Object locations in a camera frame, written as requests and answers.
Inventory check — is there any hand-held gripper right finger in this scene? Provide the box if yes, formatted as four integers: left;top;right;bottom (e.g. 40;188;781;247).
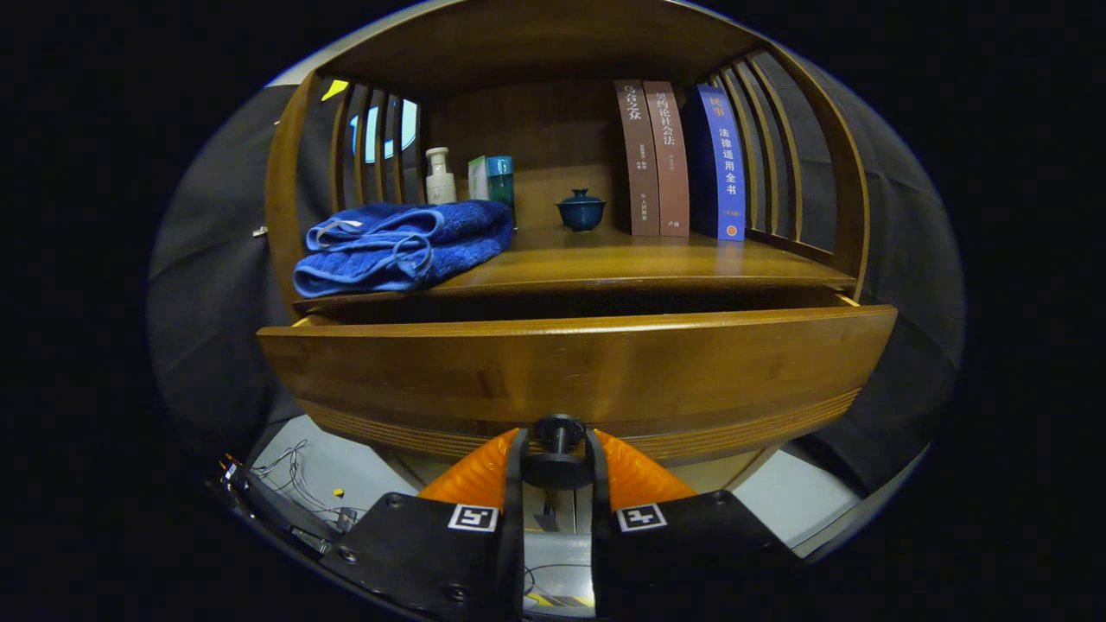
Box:
586;428;809;621

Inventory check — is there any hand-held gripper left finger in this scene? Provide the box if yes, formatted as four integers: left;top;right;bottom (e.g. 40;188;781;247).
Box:
315;428;529;621

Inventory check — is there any wooden drawer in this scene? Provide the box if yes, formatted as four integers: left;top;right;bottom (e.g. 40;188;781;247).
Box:
257;289;899;489

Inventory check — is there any wooden countertop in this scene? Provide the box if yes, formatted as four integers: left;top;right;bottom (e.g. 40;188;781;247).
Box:
294;225;856;316

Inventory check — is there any wooden cabinet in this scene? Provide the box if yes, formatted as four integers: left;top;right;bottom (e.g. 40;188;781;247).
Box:
264;0;872;519

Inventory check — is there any folded blue towel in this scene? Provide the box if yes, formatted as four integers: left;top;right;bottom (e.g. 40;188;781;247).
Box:
292;200;516;299

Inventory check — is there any blue lidded teacup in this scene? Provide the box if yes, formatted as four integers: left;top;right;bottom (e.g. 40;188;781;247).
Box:
555;188;607;232

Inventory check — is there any teal capped bottle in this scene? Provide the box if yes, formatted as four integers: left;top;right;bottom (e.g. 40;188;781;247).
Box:
486;155;517;210

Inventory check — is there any white pump bottle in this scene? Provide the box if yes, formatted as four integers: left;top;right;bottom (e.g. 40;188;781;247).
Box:
424;147;457;206

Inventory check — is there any reddish brown book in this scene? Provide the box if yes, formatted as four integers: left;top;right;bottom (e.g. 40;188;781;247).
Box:
643;79;691;238

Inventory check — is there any blue book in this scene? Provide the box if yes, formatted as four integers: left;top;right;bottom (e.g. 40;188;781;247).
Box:
685;84;747;242

